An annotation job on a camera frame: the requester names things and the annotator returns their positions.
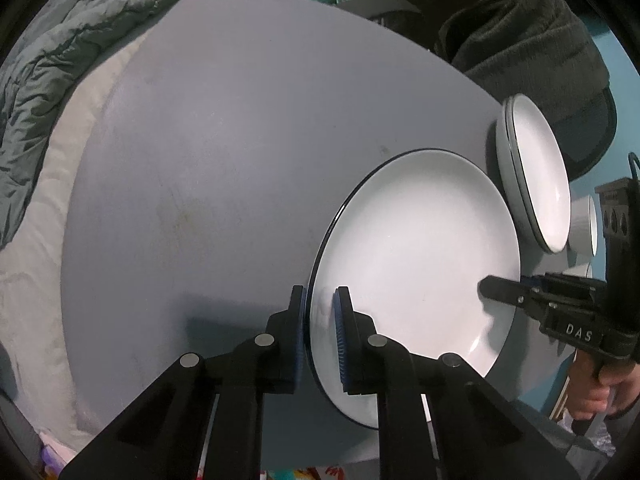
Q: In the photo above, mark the black mesh office chair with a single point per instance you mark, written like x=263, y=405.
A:
x=590, y=135

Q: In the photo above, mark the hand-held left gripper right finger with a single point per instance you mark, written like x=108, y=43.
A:
x=341, y=340

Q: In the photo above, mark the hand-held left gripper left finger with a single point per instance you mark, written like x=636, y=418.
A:
x=299, y=330

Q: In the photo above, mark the large white plate dark rim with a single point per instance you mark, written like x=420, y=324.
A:
x=415, y=240

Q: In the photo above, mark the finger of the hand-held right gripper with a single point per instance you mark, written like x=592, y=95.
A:
x=505, y=291
x=532, y=281

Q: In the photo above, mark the grey-green quilt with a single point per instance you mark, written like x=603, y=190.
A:
x=75, y=35

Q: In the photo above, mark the dark fleece blanket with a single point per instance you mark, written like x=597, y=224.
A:
x=525, y=35

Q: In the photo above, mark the person's right hand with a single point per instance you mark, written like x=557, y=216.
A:
x=587, y=402

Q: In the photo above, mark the person's right forearm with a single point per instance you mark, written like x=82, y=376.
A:
x=617, y=435

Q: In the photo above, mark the cream bed sheet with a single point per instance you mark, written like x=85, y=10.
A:
x=35, y=285

